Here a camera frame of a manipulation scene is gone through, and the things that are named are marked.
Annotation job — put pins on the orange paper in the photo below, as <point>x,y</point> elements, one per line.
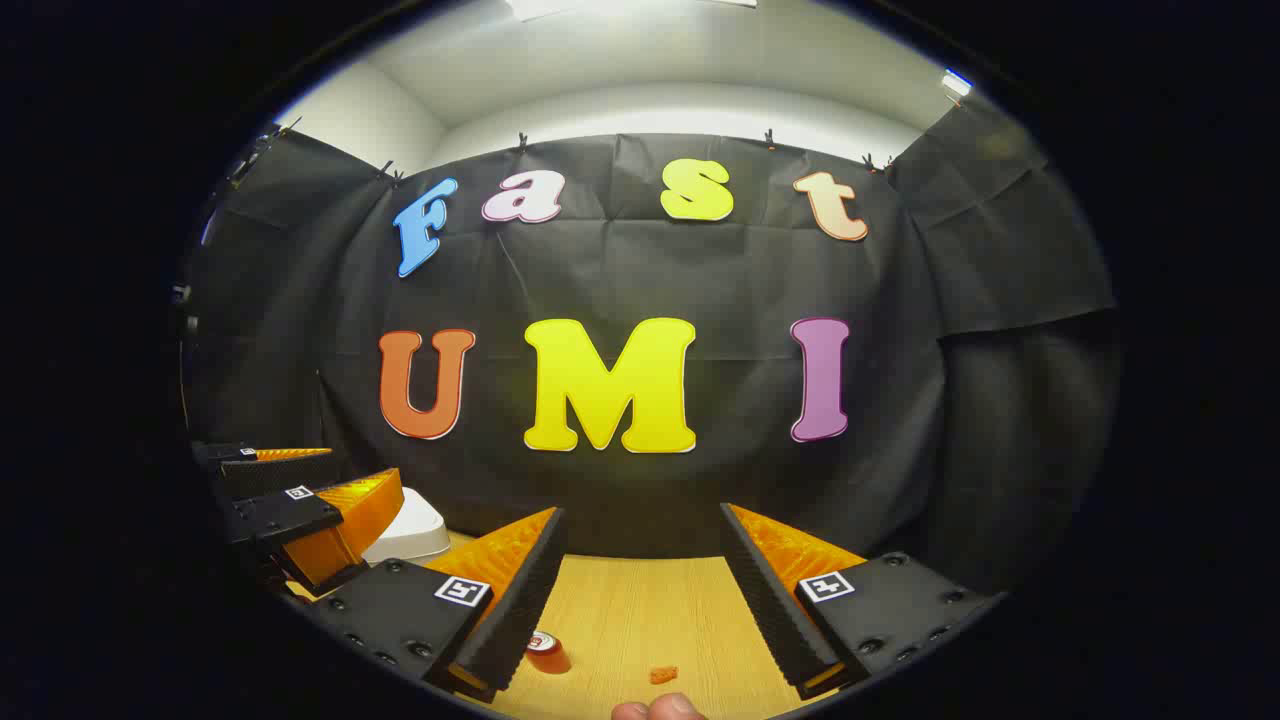
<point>664,675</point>

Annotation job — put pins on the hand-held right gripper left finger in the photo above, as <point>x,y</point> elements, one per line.
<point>520,610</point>

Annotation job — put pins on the white desktop garbage bin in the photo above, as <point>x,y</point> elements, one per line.
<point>415,525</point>

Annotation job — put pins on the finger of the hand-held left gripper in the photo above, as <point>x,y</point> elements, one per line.
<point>285,517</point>
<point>280,472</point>

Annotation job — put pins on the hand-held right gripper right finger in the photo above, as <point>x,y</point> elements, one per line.
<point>775,610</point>

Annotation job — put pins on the black backdrop cloth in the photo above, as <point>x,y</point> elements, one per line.
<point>740,290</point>

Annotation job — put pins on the ceiling light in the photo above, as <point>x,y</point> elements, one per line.
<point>957,83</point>

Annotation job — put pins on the red pop can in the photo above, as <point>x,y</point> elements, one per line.
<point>548,653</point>

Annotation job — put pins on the wooden desktop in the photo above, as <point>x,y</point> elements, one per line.
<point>640,610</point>

